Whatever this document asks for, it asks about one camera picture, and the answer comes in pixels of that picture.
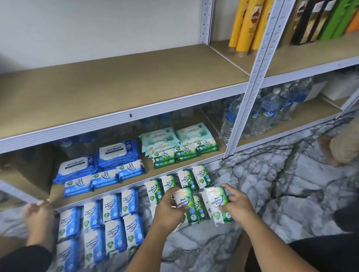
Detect cardboard box blue print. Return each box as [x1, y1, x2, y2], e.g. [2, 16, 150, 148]
[0, 148, 60, 207]

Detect white box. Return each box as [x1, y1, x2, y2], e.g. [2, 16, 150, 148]
[320, 72, 359, 102]

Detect grey metal shelf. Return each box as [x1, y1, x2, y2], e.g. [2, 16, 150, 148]
[0, 0, 359, 213]

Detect group of blue wipe packets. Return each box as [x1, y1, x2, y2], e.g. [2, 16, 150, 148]
[49, 186, 148, 272]

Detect person's left foot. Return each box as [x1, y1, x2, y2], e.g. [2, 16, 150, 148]
[21, 200, 59, 251]

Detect person's foot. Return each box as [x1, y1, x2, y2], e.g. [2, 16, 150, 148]
[21, 200, 59, 251]
[317, 133, 343, 168]

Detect person's right forearm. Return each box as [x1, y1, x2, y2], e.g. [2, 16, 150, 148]
[233, 214, 322, 272]

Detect person's right hand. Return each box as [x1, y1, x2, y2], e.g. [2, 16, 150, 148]
[218, 181, 258, 227]

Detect yellow bottle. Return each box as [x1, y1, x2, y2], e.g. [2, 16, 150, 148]
[233, 0, 272, 56]
[248, 0, 281, 51]
[226, 0, 257, 52]

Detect group of green pine packets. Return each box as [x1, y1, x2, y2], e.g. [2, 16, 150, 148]
[143, 164, 214, 221]

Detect water bottles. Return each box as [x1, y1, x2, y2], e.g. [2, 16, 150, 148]
[216, 78, 317, 142]

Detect person's left hand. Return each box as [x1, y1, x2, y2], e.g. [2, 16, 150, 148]
[148, 185, 189, 237]

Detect person's right leg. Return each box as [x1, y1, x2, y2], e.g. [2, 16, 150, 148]
[241, 187, 359, 272]

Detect person's left forearm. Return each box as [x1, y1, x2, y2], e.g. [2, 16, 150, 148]
[112, 226, 183, 272]

